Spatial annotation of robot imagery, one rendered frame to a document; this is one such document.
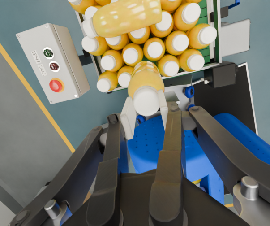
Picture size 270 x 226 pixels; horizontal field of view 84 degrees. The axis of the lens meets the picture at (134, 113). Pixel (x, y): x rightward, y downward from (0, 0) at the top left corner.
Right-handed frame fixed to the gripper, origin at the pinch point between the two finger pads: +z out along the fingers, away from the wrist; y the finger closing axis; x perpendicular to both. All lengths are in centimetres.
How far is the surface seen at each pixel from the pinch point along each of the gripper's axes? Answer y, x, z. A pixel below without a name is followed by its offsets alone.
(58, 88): -25.0, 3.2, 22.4
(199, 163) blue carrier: 8.1, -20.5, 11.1
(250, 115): 81, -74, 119
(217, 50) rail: 23.1, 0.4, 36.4
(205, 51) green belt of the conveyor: 21.8, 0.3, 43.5
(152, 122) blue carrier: -2.4, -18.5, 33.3
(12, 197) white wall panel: -255, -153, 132
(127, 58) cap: -4.3, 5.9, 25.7
